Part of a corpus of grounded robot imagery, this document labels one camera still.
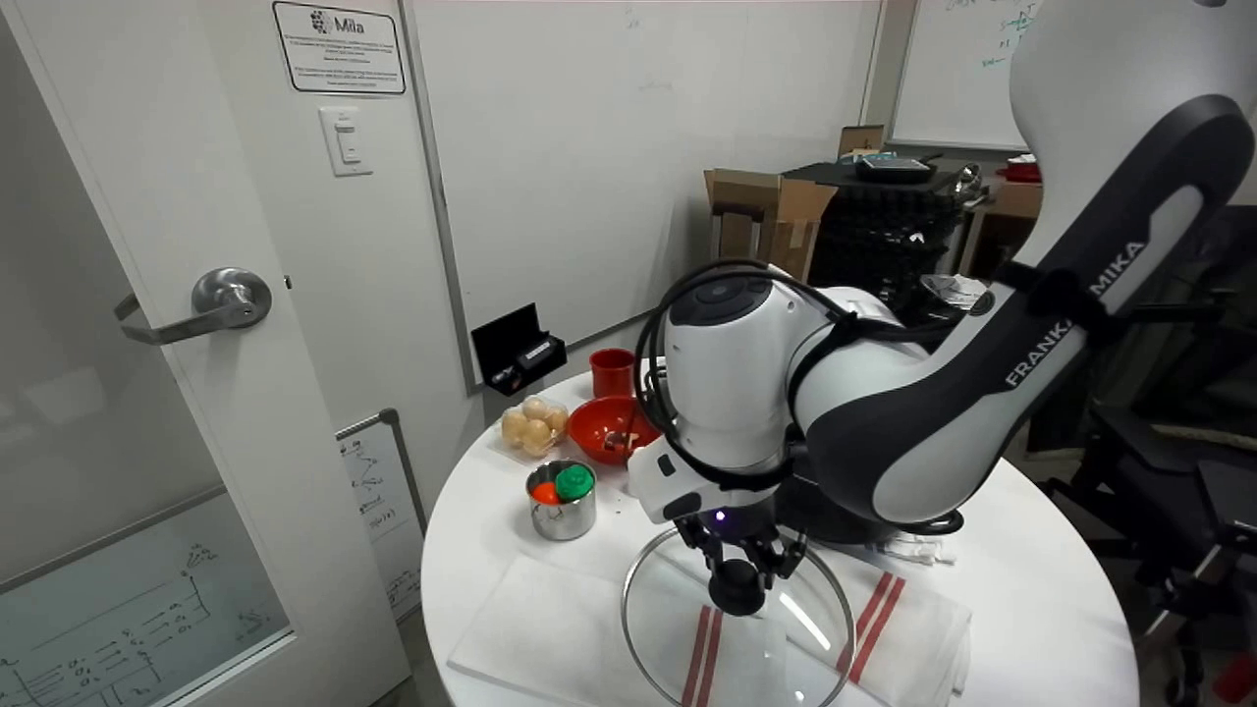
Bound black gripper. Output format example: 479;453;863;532
678;503;807;588

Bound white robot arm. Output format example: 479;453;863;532
629;96;1253;600

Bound red bowl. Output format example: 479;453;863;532
567;397;656;468

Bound small metal cup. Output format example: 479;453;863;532
525;460;597;541

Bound red cup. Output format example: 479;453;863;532
589;350;635;397

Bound white towel red stripes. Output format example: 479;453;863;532
453;554;972;707

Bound beige garlic bulb toy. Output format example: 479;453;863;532
504;399;567;460

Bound black marker tray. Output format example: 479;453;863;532
470;303;567;397

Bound cardboard box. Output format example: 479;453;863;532
705;168;837;278

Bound black cart with items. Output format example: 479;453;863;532
792;156;1003;317

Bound whiteboard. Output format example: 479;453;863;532
891;0;1042;148

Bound white door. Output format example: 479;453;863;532
0;0;407;707

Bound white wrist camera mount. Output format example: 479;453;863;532
629;441;710;524

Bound white light switch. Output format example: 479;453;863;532
318;105;373;176

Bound silver door handle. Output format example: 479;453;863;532
114;266;270;344

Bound wall notice sign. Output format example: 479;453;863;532
270;0;404;96

